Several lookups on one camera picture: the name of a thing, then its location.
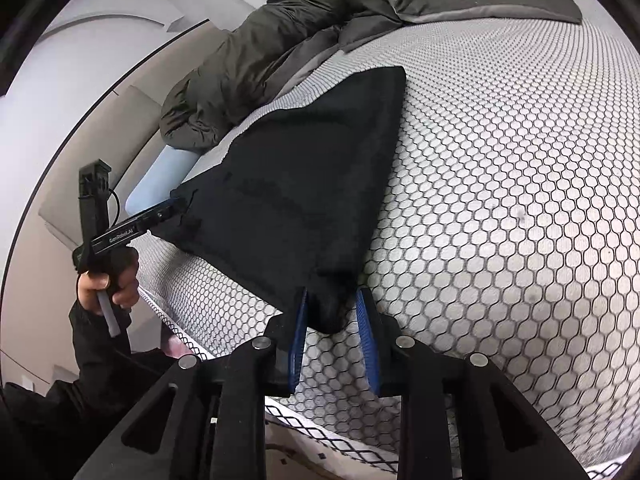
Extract person's left forearm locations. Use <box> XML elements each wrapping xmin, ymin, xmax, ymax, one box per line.
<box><xmin>0</xmin><ymin>301</ymin><xmax>178</xmax><ymax>480</ymax></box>

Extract beige padded headboard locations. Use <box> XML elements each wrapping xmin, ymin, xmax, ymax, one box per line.
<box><xmin>0</xmin><ymin>19</ymin><xmax>231</xmax><ymax>386</ymax></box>

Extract light blue cushion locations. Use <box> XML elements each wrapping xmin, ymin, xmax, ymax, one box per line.
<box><xmin>125</xmin><ymin>146</ymin><xmax>201</xmax><ymax>218</ymax></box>

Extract person's left hand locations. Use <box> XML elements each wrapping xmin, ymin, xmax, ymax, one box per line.
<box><xmin>76</xmin><ymin>249</ymin><xmax>142</xmax><ymax>317</ymax></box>

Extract black pants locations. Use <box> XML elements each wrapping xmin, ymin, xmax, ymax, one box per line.
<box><xmin>169</xmin><ymin>66</ymin><xmax>407</xmax><ymax>335</ymax></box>

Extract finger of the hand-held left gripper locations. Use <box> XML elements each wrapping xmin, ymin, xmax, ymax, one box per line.
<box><xmin>147</xmin><ymin>197</ymin><xmax>188</xmax><ymax>228</ymax></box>

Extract white hexagon patterned bedspread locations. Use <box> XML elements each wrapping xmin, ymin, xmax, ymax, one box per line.
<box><xmin>132</xmin><ymin>10</ymin><xmax>640</xmax><ymax>480</ymax></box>

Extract dark green padded jacket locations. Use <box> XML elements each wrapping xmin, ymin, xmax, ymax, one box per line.
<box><xmin>160</xmin><ymin>0</ymin><xmax>408</xmax><ymax>153</ymax></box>

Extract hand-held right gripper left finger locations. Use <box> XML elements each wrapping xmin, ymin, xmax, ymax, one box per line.
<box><xmin>74</xmin><ymin>287</ymin><xmax>310</xmax><ymax>480</ymax></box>

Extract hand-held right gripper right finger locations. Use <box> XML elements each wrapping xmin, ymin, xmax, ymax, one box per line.
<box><xmin>355</xmin><ymin>287</ymin><xmax>591</xmax><ymax>480</ymax></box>

